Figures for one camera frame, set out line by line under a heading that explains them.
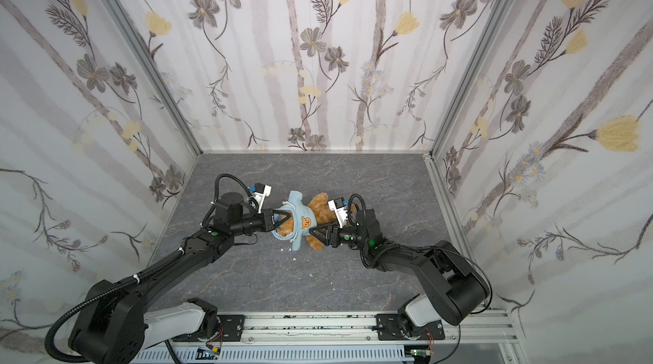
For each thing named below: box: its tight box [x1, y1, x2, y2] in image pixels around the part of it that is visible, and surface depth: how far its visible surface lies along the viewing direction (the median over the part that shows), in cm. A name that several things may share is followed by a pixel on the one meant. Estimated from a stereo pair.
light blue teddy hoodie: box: [271, 190, 318, 251], surface depth 80 cm
